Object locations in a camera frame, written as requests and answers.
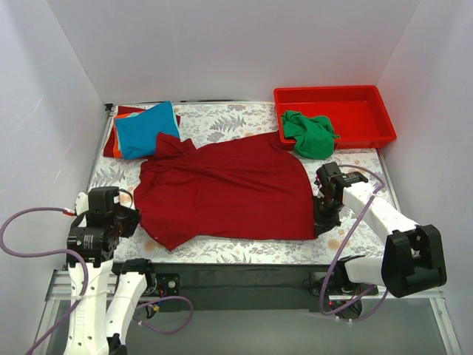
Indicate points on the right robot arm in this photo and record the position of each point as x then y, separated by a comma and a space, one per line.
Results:
412, 260

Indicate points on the orange folded t-shirt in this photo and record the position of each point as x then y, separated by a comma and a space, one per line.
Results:
116, 146

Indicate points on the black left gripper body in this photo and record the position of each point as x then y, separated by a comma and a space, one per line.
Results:
128, 220

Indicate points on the blue folded t-shirt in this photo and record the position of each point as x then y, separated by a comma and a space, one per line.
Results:
137, 135

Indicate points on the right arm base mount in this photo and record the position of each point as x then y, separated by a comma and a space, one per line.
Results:
336, 285

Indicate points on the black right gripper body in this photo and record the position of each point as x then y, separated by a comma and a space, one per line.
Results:
327, 210

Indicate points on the red plastic bin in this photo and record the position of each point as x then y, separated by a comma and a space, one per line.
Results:
357, 113

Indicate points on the aluminium frame rail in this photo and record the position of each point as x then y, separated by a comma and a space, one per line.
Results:
59, 288

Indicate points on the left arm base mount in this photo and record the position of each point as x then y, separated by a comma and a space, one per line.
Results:
163, 285

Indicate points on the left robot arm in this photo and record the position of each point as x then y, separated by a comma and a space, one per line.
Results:
100, 319

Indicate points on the green t-shirt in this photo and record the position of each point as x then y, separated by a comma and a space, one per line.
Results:
315, 137

